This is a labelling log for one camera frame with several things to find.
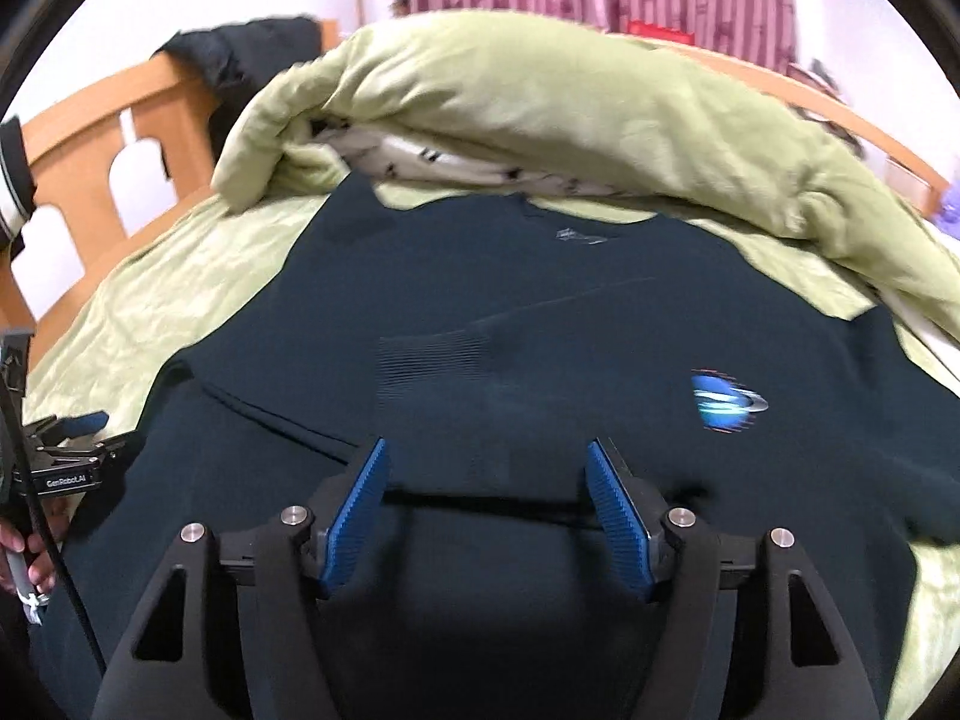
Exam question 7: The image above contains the black white striped strap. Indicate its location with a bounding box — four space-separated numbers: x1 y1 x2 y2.
0 116 40 241

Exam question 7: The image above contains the green bed sheet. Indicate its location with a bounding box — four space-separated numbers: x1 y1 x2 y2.
22 184 960 720

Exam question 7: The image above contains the black jacket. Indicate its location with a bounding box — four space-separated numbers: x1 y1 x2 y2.
154 15 323 166

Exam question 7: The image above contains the black cable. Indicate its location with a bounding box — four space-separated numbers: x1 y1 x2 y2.
0 349 110 683

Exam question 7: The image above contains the wooden bed frame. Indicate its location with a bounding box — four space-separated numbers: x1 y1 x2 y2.
0 19 952 361

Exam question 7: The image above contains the red box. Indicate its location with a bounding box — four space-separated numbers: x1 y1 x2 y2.
628 19 695 46

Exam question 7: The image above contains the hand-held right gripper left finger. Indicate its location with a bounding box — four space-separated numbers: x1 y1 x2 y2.
90 436 392 720

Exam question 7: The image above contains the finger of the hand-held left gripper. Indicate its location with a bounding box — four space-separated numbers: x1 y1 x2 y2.
26 411 112 445
34 431 145 470

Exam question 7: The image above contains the dark navy sweater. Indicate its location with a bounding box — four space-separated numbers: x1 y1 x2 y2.
30 169 960 720

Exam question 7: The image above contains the person's left hand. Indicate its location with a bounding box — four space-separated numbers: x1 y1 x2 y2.
0 517 57 593

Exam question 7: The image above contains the green quilt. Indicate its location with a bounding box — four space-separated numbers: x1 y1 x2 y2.
211 11 960 361

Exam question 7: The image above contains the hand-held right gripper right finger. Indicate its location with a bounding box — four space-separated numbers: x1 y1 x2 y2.
585 436 882 720

